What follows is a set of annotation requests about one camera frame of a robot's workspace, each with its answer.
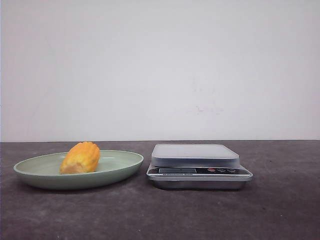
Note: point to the silver digital kitchen scale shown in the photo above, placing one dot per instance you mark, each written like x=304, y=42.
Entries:
x=196, y=166

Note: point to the light green plate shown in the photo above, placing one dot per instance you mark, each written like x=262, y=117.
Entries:
x=43, y=171

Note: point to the yellow corn cob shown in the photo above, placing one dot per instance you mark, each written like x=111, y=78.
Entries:
x=81, y=158

